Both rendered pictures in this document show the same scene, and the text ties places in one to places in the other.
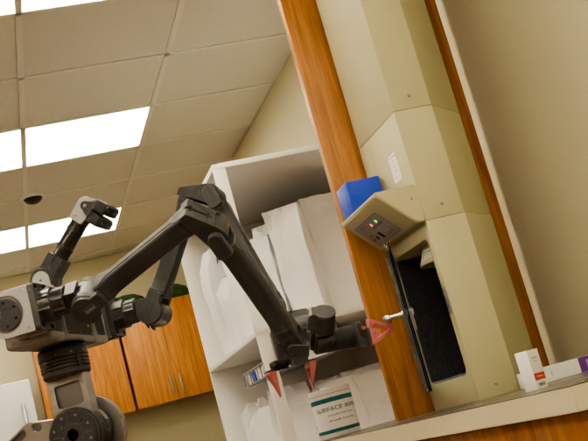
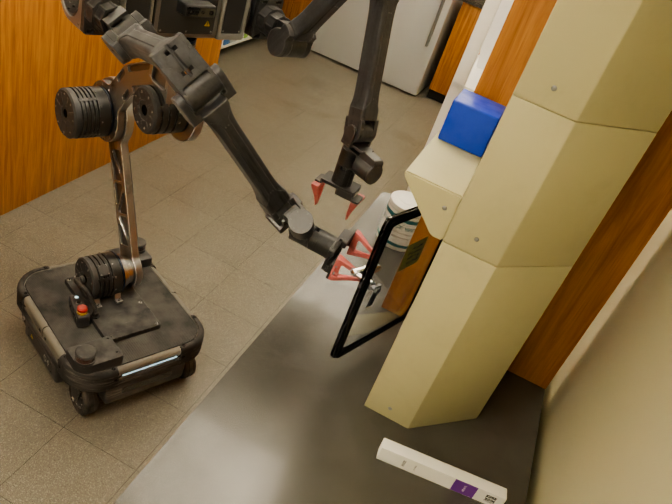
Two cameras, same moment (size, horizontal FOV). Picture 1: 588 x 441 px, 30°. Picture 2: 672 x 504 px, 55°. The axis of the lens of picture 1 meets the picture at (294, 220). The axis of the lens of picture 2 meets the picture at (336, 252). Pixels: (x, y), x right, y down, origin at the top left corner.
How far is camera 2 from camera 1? 210 cm
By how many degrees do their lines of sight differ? 51
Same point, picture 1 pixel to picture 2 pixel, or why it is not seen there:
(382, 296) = not seen: hidden behind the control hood
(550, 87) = not seen: outside the picture
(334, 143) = (526, 21)
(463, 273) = (438, 315)
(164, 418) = not seen: outside the picture
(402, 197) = (435, 199)
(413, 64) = (604, 47)
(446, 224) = (462, 262)
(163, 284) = (300, 27)
